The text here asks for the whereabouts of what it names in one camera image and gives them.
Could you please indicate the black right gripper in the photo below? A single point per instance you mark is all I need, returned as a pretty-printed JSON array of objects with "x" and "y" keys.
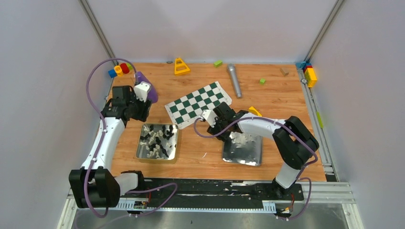
[{"x": 215, "y": 130}]

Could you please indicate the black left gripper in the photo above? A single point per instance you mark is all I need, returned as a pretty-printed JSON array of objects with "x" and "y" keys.
[{"x": 141, "y": 111}]

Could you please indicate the silver tin lid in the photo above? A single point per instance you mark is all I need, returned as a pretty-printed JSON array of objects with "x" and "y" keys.
[{"x": 243, "y": 149}]

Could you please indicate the gold tin box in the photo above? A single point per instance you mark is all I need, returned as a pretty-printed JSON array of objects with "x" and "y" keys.
[{"x": 158, "y": 144}]

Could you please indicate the green white chess board mat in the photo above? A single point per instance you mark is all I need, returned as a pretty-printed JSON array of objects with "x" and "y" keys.
[{"x": 184, "y": 111}]

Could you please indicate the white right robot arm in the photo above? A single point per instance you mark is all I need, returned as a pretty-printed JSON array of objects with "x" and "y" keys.
[{"x": 296, "y": 144}]

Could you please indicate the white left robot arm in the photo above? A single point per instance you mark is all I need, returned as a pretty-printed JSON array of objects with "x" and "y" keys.
[{"x": 93, "y": 185}]

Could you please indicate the purple metronome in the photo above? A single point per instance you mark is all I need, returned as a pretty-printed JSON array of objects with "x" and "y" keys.
[{"x": 152, "y": 95}]

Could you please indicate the yellow arch block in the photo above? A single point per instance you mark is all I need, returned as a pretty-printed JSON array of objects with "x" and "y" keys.
[{"x": 254, "y": 111}]

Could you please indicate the red cylinder block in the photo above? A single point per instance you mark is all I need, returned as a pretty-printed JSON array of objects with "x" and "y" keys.
[{"x": 125, "y": 68}]

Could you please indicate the blue cube block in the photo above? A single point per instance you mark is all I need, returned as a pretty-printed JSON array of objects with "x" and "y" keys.
[{"x": 112, "y": 73}]

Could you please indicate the yellow cylinder block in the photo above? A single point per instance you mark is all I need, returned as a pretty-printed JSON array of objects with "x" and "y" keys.
[{"x": 118, "y": 71}]

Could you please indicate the grey microphone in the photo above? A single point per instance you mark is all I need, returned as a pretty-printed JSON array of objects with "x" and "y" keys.
[{"x": 232, "y": 72}]

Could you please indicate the green block far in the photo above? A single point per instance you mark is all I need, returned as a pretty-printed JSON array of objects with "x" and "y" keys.
[{"x": 217, "y": 63}]

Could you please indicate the yellow triangle block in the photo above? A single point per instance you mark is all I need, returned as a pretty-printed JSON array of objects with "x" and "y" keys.
[{"x": 180, "y": 67}]

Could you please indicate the brown wooden block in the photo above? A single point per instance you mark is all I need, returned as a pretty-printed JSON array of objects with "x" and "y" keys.
[{"x": 284, "y": 71}]

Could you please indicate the yellow red blue brick stack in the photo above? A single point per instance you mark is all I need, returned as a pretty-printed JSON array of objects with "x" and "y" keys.
[{"x": 309, "y": 73}]

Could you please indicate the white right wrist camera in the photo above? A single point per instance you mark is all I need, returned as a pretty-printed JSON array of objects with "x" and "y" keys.
[{"x": 210, "y": 117}]

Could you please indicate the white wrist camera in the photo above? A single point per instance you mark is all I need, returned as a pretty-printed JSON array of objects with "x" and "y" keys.
[
  {"x": 210, "y": 117},
  {"x": 141, "y": 91}
]

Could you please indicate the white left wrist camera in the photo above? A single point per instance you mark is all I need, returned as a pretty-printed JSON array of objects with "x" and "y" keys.
[{"x": 141, "y": 91}]

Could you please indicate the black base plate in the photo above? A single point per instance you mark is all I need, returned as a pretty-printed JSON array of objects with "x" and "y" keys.
[{"x": 210, "y": 194}]

